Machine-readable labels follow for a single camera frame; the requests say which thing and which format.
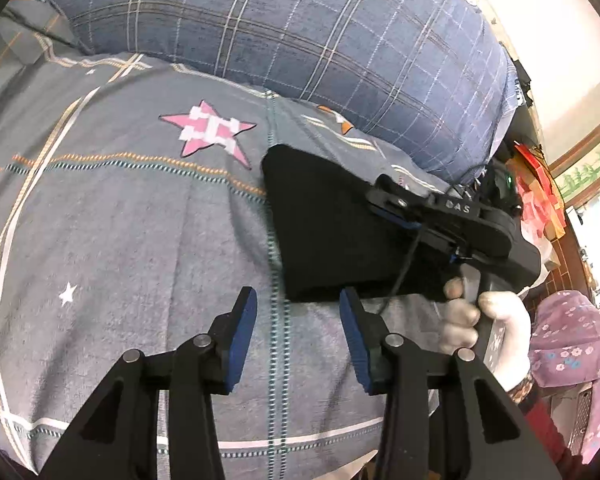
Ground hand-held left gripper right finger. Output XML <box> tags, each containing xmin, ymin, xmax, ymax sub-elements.
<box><xmin>339</xmin><ymin>287</ymin><xmax>562</xmax><ymax>480</ymax></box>

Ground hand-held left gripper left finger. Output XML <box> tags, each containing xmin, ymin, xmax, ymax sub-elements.
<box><xmin>40</xmin><ymin>286</ymin><xmax>258</xmax><ymax>480</ymax></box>

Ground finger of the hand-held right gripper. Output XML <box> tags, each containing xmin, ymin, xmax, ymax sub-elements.
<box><xmin>366</xmin><ymin>174</ymin><xmax>435</xmax><ymax>222</ymax></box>
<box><xmin>386</xmin><ymin>214</ymin><xmax>463</xmax><ymax>264</ymax></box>

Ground black pants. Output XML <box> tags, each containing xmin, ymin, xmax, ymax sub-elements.
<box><xmin>261</xmin><ymin>144</ymin><xmax>463</xmax><ymax>304</ymax></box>

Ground person's right forearm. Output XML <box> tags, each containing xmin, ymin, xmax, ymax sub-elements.
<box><xmin>507</xmin><ymin>374</ymin><xmax>587</xmax><ymax>470</ymax></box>

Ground person's right hand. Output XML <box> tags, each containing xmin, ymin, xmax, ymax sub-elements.
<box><xmin>439</xmin><ymin>277</ymin><xmax>532</xmax><ymax>392</ymax></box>

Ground red and orange packets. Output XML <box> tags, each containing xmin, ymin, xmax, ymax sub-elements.
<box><xmin>509</xmin><ymin>142</ymin><xmax>567</xmax><ymax>241</ymax></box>

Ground purple floral cloth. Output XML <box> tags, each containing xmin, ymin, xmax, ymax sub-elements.
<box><xmin>528</xmin><ymin>290</ymin><xmax>600</xmax><ymax>467</ymax></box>

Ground grey star print bed sheet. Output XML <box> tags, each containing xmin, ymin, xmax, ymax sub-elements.
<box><xmin>0</xmin><ymin>0</ymin><xmax>461</xmax><ymax>480</ymax></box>

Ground blue plaid pillow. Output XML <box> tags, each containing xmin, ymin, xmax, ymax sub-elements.
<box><xmin>30</xmin><ymin>0</ymin><xmax>518</xmax><ymax>186</ymax></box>

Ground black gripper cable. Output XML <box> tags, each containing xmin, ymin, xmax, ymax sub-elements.
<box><xmin>367</xmin><ymin>224</ymin><xmax>424</xmax><ymax>317</ymax></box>

